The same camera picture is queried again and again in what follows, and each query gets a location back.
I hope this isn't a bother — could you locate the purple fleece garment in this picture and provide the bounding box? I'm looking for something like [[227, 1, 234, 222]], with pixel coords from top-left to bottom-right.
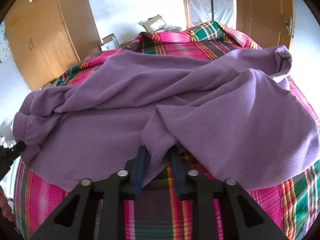
[[13, 46, 319, 191]]

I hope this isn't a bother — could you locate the left human hand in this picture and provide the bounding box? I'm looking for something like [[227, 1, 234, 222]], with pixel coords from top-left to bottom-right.
[[0, 187, 16, 223]]

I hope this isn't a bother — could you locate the wooden wardrobe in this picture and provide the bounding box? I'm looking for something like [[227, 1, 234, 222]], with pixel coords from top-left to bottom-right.
[[4, 0, 101, 90]]

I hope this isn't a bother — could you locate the white cardboard box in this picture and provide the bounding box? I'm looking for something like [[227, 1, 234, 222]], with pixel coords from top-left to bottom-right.
[[101, 34, 119, 51]]

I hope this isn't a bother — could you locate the brown cardboard box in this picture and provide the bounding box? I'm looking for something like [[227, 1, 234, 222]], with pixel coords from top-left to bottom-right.
[[120, 40, 134, 48]]

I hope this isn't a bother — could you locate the open cardboard box with label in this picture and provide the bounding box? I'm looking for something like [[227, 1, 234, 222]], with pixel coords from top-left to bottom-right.
[[139, 15, 166, 33]]

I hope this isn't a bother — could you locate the wooden door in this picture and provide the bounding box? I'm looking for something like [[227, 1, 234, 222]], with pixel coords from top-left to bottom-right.
[[236, 0, 295, 48]]

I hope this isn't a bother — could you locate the plastic-wrapped framed panel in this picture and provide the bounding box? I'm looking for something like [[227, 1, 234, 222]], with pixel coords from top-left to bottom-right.
[[183, 0, 236, 29]]

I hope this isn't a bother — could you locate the metal door handle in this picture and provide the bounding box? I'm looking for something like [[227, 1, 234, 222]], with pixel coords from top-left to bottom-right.
[[283, 16, 293, 36]]

